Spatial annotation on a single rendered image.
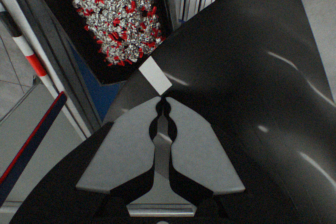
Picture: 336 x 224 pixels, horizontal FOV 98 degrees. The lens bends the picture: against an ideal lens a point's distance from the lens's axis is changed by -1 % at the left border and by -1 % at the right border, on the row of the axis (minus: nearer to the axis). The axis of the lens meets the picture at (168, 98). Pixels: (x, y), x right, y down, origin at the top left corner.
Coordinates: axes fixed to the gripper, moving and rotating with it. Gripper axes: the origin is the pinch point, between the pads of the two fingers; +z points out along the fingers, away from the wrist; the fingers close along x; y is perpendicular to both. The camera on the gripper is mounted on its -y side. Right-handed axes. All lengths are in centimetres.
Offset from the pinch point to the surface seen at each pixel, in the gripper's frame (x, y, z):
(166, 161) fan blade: 0.7, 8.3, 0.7
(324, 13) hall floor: 110, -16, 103
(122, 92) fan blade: -4.2, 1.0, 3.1
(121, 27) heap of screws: -7.3, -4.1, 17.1
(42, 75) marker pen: -23.5, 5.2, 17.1
